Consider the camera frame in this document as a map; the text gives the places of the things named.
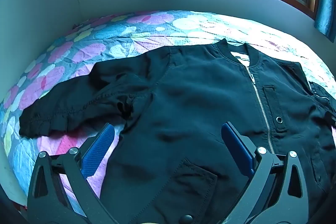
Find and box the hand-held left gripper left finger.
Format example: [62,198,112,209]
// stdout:
[27,123,116,224]

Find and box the dotted colourful bedspread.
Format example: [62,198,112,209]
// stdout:
[0,10,336,210]

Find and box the black zip jacket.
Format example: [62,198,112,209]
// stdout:
[19,39,336,224]

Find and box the blue curtain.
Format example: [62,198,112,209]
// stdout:
[314,0,336,43]

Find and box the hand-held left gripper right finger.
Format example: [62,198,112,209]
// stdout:
[221,122,309,224]

